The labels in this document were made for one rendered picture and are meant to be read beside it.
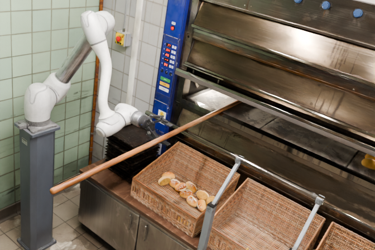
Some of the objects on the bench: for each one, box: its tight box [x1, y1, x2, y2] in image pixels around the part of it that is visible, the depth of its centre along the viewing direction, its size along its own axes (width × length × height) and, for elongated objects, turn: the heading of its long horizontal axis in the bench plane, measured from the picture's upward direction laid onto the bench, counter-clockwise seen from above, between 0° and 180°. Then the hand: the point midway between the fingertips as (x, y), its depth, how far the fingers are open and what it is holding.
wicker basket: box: [131, 141, 241, 238], centre depth 269 cm, size 49×56×28 cm
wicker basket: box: [207, 177, 326, 250], centre depth 240 cm, size 49×56×28 cm
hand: (168, 134), depth 229 cm, fingers open, 12 cm apart
